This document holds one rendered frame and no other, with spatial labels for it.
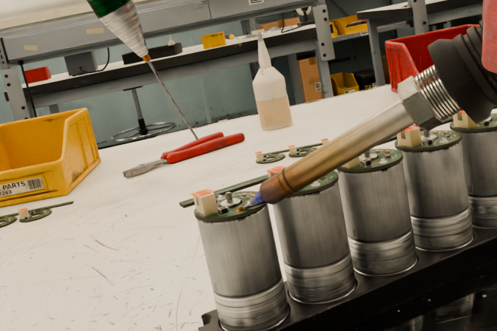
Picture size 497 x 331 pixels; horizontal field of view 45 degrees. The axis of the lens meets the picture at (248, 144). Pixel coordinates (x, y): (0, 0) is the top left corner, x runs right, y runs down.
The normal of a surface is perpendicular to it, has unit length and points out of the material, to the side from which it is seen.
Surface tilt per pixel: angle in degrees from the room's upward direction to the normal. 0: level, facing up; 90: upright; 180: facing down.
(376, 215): 90
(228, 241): 90
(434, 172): 90
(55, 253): 0
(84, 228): 0
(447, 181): 90
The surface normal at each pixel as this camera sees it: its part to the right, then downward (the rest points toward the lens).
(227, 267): -0.38, 0.27
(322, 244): 0.21, 0.17
